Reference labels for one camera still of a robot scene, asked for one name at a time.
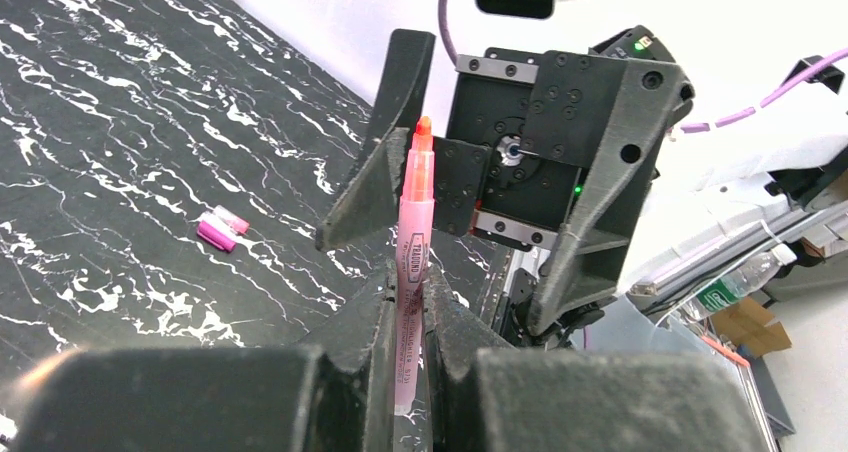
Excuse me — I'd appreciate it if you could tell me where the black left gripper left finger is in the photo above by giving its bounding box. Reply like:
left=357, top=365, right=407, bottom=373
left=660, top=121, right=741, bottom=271
left=9, top=272, right=395, bottom=451

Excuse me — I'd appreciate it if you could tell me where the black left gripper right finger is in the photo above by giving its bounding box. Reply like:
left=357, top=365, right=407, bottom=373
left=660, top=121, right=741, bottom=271
left=424, top=268, right=767, bottom=451

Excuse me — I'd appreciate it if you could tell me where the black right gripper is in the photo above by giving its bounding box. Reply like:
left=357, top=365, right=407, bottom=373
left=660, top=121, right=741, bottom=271
left=361, top=26, right=694, bottom=337

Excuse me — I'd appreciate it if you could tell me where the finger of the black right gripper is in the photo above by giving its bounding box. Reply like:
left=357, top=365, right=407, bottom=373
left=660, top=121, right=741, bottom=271
left=315, top=127, right=410, bottom=251

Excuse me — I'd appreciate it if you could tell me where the pink highlighter pen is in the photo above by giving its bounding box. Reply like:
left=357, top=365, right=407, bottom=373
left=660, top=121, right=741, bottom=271
left=394, top=117, right=435, bottom=416

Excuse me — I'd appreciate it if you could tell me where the magenta pen cap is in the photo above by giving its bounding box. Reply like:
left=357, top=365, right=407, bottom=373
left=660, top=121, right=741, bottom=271
left=196, top=220, right=237, bottom=253

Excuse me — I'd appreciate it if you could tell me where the cardboard box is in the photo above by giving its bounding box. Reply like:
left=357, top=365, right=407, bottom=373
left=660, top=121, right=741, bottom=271
left=711, top=297, right=792, bottom=358

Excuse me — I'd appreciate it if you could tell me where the clear plastic water bottle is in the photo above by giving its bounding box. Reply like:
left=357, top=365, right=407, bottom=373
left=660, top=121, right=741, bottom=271
left=681, top=243, right=797, bottom=323

